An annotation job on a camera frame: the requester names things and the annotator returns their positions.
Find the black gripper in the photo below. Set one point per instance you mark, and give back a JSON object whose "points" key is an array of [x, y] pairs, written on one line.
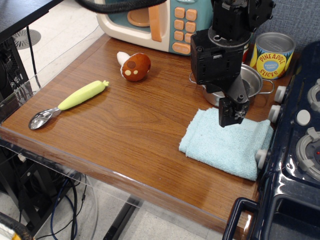
{"points": [[216, 64]]}

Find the red can behind arm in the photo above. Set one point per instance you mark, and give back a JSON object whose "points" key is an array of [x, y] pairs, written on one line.
{"points": [[246, 51]]}

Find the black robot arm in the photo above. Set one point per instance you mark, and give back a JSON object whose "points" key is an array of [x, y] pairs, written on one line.
{"points": [[233, 18]]}

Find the light blue cloth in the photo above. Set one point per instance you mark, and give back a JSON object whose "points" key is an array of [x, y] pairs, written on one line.
{"points": [[232, 148]]}

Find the small silver pot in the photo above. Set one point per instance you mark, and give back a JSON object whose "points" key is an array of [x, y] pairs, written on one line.
{"points": [[252, 81]]}

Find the pineapple slices can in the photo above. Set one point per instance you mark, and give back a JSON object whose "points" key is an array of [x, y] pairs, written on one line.
{"points": [[272, 54]]}

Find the brown plush mushroom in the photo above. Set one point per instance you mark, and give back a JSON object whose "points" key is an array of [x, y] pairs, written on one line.
{"points": [[133, 67]]}

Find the toy microwave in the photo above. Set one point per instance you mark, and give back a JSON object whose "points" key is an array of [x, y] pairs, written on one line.
{"points": [[166, 27]]}

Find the dark blue toy stove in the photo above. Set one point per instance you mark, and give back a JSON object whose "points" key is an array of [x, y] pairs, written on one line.
{"points": [[288, 206]]}

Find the clear acrylic barrier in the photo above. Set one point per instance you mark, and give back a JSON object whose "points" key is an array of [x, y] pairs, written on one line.
{"points": [[63, 40]]}

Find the black desk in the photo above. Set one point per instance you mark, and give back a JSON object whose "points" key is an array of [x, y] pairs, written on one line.
{"points": [[15, 15]]}

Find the green handled metal spatula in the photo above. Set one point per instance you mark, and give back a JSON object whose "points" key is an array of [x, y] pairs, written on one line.
{"points": [[76, 98]]}

